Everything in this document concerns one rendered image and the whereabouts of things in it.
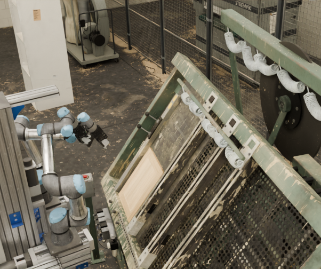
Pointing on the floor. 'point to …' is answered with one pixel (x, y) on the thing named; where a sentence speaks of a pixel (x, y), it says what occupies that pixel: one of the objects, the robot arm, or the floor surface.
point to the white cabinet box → (42, 48)
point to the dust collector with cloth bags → (88, 31)
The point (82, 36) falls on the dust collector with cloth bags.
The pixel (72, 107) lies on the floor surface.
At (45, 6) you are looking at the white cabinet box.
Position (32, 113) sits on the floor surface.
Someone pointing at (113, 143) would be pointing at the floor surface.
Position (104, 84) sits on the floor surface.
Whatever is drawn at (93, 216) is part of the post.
